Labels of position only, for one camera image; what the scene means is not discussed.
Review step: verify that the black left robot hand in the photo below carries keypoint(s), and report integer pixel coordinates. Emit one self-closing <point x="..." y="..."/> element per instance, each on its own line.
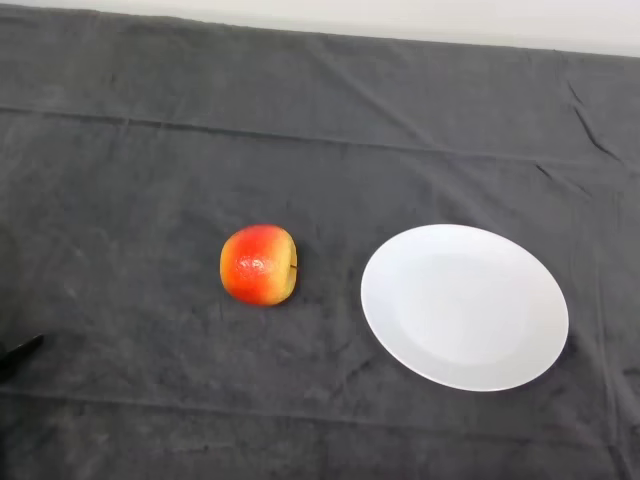
<point x="15" y="355"/>

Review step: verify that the red yellow apple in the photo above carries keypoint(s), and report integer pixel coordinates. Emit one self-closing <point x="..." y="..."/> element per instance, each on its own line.
<point x="256" y="267"/>

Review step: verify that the white round plate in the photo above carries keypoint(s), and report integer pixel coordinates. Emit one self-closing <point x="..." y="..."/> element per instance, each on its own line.
<point x="470" y="310"/>

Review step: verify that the black cloth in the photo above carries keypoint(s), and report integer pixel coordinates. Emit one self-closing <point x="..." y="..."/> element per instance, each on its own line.
<point x="200" y="150"/>

